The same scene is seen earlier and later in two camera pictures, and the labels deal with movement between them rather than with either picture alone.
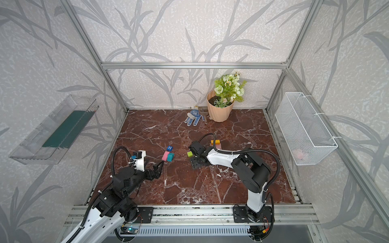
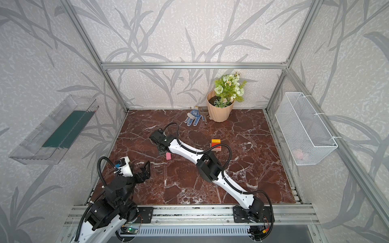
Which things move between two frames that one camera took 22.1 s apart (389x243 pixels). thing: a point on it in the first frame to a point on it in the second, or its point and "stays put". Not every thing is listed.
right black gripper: x=196 y=153 to x=156 y=136
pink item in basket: x=298 y=153 stays put
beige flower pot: x=217 y=114 stays put
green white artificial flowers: x=227 y=88 stays put
